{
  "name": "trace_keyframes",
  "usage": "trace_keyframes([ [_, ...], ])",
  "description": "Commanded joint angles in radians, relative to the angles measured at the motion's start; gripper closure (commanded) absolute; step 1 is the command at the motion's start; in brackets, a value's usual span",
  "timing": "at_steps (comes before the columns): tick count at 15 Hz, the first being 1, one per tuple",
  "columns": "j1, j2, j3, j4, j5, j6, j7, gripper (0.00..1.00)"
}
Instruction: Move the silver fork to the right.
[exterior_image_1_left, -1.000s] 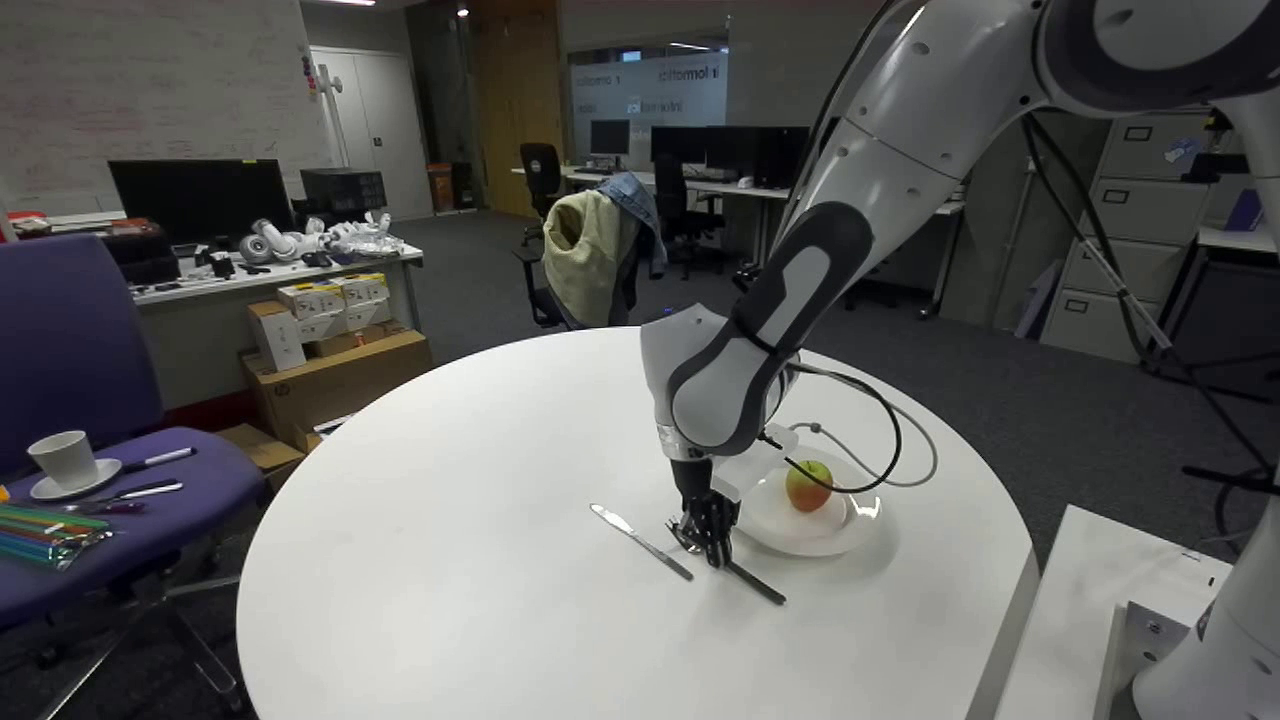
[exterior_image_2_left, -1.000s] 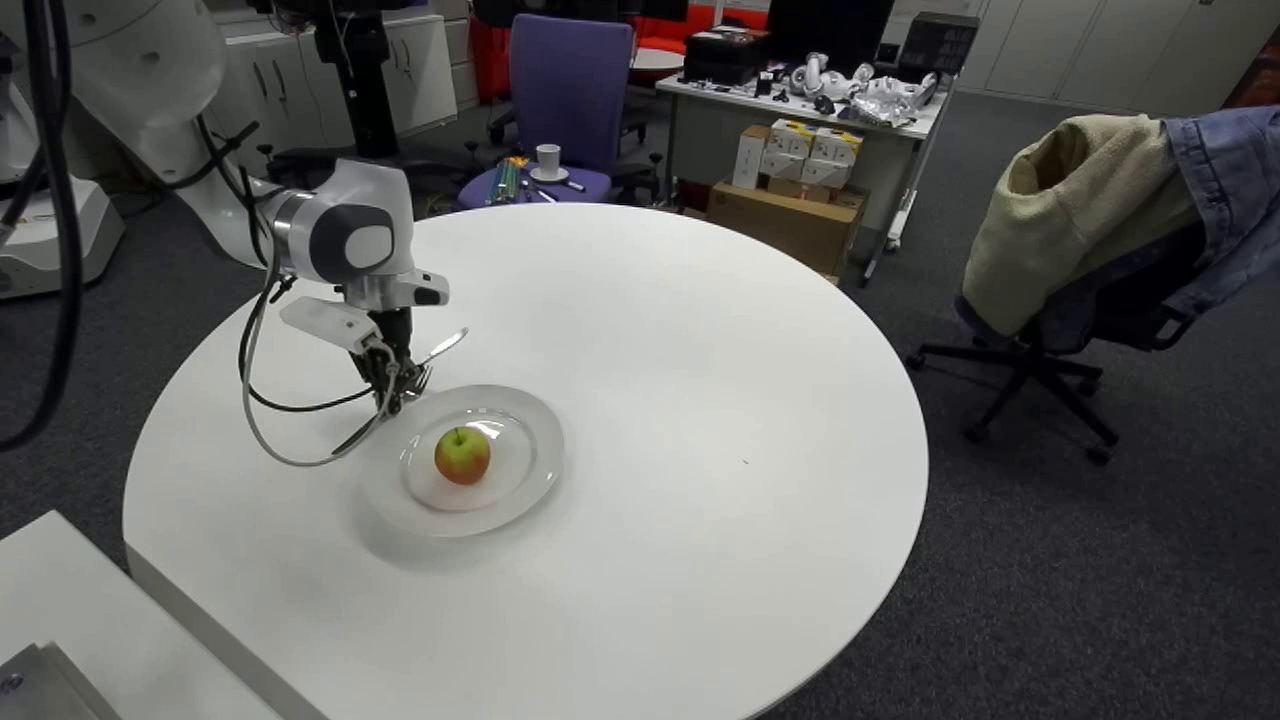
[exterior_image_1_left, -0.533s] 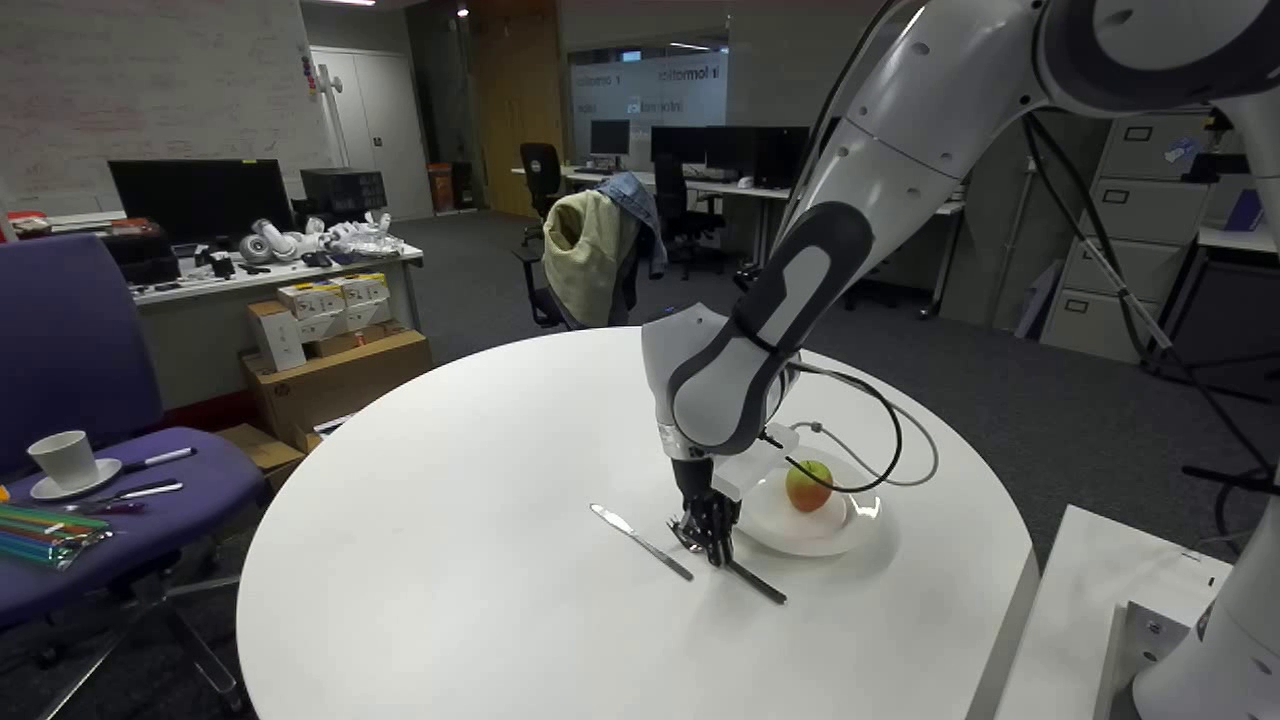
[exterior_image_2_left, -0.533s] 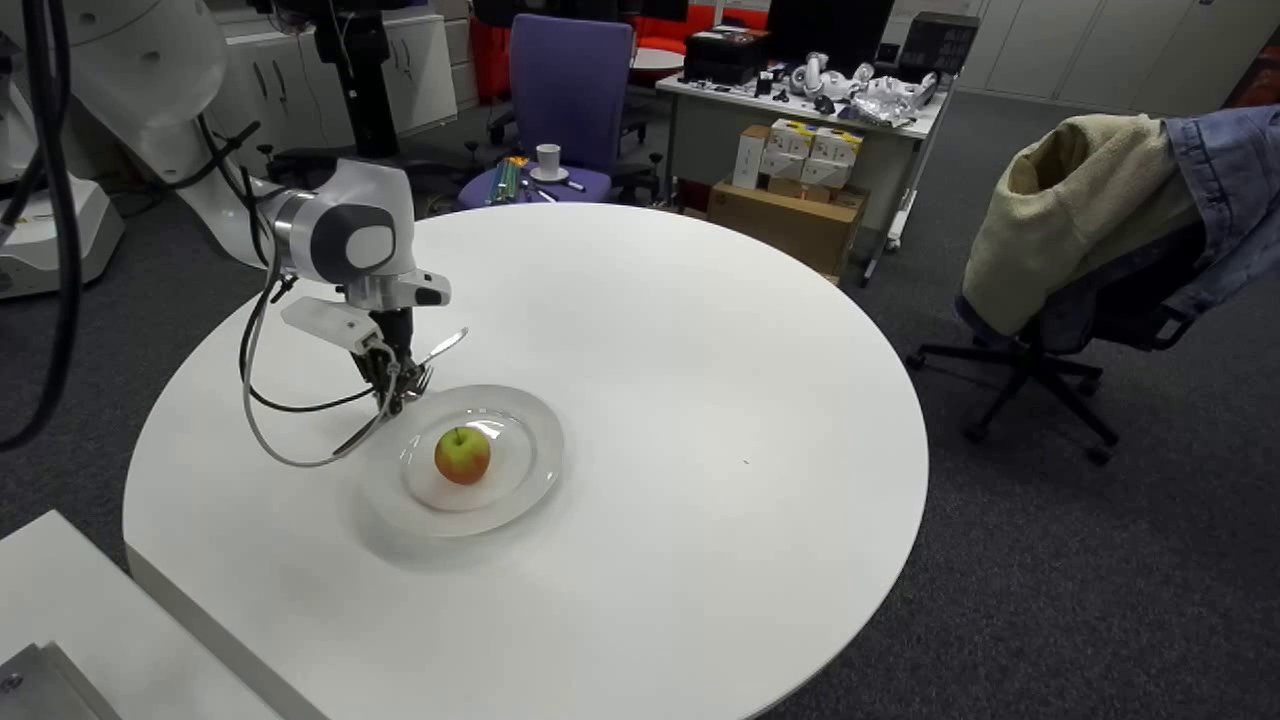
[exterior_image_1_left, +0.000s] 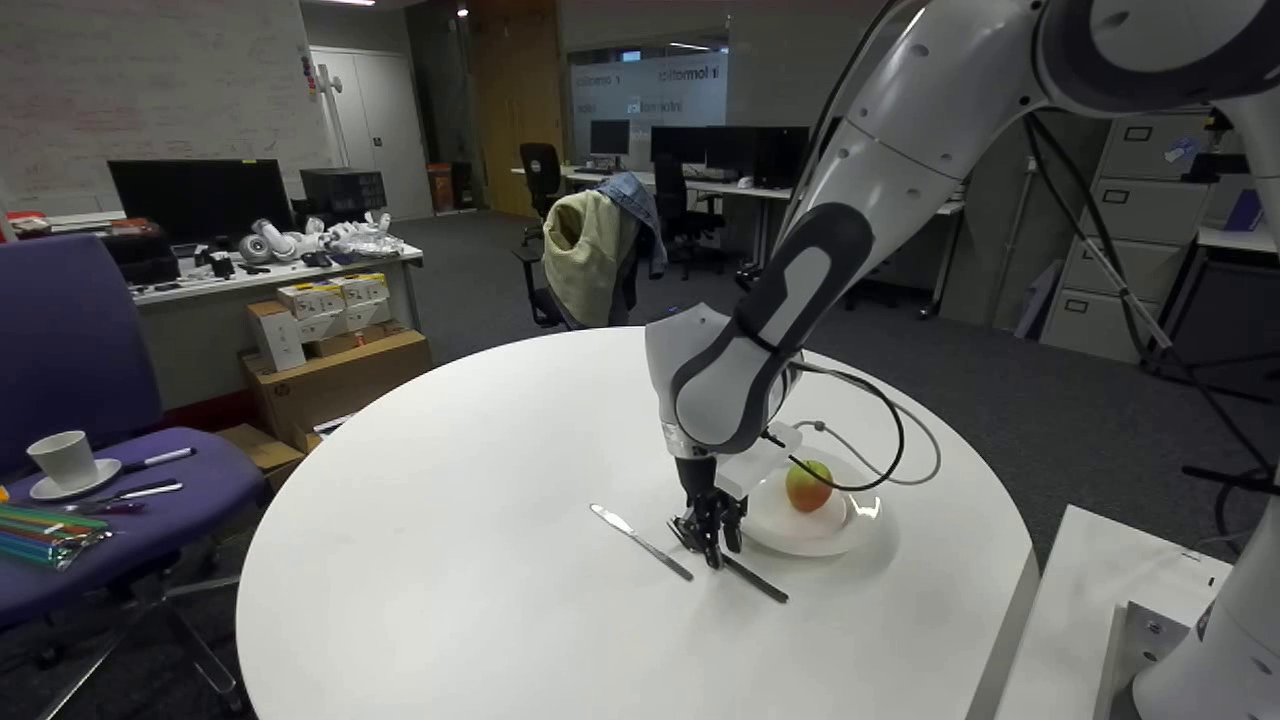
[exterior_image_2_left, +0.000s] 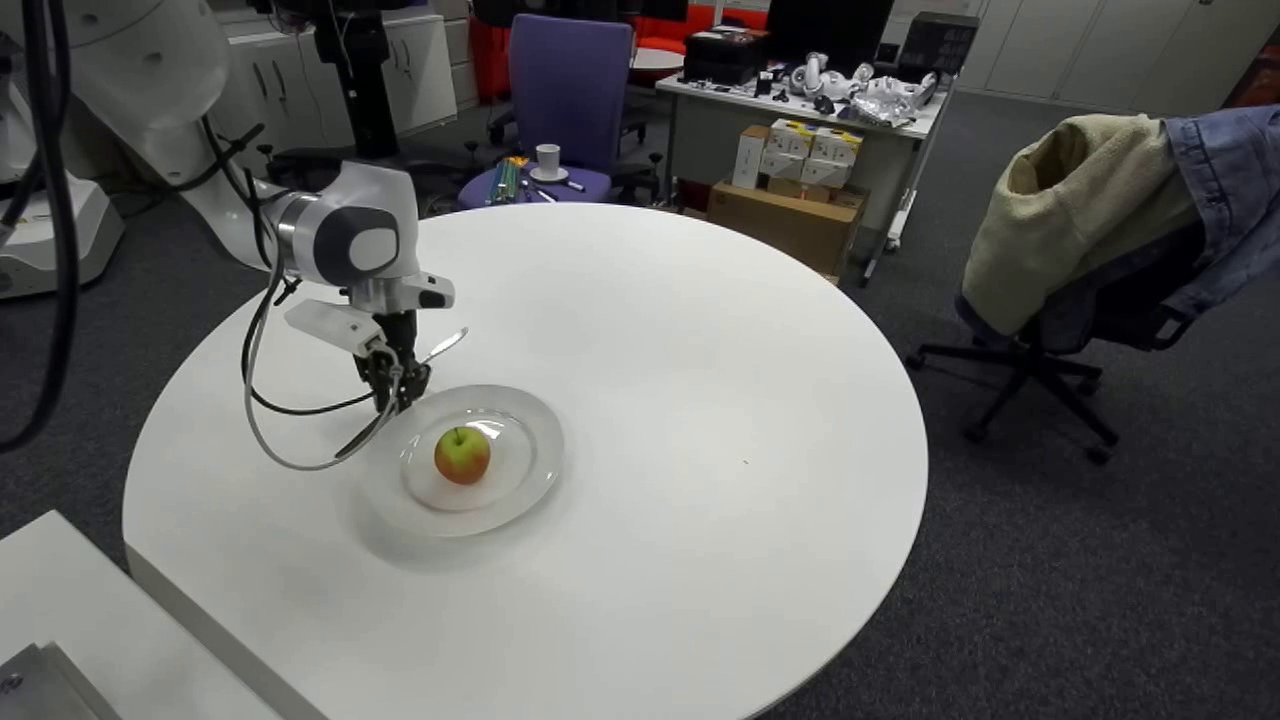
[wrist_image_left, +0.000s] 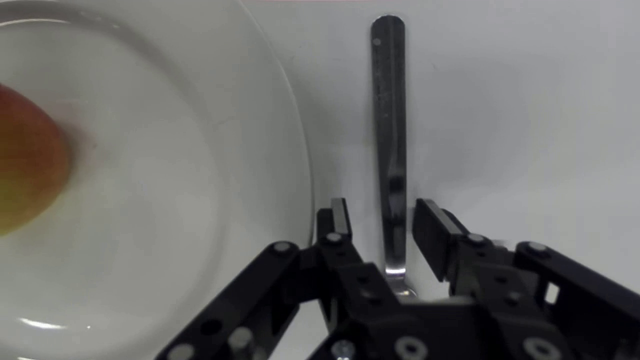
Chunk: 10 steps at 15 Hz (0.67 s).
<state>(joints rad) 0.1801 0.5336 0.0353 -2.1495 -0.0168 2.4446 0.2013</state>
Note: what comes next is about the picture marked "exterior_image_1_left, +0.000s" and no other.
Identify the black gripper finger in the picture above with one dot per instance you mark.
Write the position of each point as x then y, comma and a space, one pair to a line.
695, 528
728, 524

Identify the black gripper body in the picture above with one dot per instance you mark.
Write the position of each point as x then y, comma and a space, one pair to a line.
696, 482

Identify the silver fork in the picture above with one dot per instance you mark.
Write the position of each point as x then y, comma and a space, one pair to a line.
762, 585

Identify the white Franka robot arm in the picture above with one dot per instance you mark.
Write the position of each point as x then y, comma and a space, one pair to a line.
905, 120

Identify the white round plate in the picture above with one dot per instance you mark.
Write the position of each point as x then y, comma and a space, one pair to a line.
800, 533

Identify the red green apple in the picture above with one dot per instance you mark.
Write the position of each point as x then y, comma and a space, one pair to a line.
811, 491

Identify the black swivel office chair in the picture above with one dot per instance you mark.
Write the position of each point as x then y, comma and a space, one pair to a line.
541, 293

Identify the beige jacket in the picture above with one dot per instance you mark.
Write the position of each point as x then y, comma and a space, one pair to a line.
583, 245

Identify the blue denim jacket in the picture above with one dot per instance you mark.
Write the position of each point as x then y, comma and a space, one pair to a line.
636, 204

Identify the white robot platform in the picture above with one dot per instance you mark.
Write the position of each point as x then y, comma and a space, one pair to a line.
1064, 602

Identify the black empty office chair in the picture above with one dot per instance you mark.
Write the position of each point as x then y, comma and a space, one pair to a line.
541, 175

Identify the large cardboard box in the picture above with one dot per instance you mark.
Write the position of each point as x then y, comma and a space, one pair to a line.
343, 380

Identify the white yellow packages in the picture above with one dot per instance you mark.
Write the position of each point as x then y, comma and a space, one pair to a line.
343, 302

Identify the white clutter pile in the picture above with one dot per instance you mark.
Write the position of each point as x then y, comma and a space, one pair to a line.
332, 243

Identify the flat cardboard box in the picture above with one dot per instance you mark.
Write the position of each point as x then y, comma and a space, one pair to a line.
263, 445

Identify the small white carton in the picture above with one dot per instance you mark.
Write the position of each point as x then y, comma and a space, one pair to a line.
277, 336

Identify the small black monitor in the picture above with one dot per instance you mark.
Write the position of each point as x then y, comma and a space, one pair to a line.
343, 194

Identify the grey filing cabinet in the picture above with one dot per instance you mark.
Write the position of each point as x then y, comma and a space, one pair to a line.
1115, 264

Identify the grey office desk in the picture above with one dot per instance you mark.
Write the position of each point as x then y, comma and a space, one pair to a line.
201, 325

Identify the white marker pen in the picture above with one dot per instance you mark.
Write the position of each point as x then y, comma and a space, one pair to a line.
163, 457
145, 492

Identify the large black monitor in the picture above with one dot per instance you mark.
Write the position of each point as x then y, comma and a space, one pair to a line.
201, 197

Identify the white saucer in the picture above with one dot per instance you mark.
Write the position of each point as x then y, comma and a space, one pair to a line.
106, 475

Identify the black desk bag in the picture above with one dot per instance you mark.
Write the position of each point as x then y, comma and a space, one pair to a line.
142, 252

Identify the purple upholstered chair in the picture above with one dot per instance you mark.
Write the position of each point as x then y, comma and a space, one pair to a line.
80, 345

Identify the white cup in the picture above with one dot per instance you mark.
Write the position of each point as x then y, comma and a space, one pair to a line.
63, 457

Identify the bundle of coloured pencils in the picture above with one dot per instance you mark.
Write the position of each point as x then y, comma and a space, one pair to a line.
47, 537

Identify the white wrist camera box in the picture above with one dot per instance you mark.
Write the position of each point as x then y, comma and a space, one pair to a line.
776, 463

